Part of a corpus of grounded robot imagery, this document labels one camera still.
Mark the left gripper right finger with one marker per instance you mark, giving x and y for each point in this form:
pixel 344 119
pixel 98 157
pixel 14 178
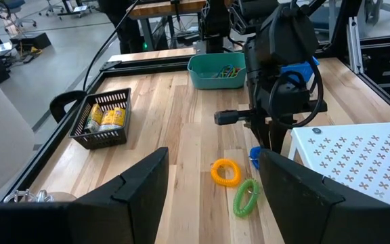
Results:
pixel 334 223

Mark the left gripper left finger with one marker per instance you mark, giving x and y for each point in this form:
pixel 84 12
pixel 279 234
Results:
pixel 80 223

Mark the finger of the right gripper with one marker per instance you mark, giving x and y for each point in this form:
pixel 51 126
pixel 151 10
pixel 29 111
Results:
pixel 261 135
pixel 278 135

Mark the blue spiral wrist coil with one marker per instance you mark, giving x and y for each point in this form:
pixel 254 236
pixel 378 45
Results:
pixel 255 159

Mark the red rubber band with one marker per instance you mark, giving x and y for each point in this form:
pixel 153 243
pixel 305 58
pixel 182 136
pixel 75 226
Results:
pixel 238 70

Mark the green rubber band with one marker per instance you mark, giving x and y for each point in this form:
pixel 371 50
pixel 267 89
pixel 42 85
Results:
pixel 233 73

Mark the blue wide rubber band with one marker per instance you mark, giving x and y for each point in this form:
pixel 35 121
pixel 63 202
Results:
pixel 227 69

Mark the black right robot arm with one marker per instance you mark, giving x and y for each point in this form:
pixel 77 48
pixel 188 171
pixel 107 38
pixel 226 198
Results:
pixel 215 27

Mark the teal plastic bin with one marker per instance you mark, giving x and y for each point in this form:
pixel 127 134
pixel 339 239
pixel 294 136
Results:
pixel 215 83

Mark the orange spiral wrist coil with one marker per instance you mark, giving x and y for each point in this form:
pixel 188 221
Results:
pixel 214 173

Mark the white perforated metal shelf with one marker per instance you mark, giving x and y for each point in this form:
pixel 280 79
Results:
pixel 350 159

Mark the green spiral wrist coil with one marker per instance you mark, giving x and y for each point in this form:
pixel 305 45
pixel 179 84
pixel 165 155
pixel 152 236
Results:
pixel 237 203

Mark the black plastic slotted basket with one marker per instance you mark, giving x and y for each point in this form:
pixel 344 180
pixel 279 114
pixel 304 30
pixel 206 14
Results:
pixel 103 139

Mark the black table clamp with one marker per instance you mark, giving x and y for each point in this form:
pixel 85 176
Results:
pixel 59 101

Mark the wooden workshop table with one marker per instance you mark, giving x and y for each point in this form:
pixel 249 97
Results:
pixel 161 8

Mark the black flat box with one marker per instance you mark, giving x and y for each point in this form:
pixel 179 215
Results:
pixel 29 40

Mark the silver extrusion post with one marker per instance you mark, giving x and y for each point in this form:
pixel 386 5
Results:
pixel 354 44

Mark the black aluminium table frame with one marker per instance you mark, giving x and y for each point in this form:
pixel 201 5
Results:
pixel 147 68

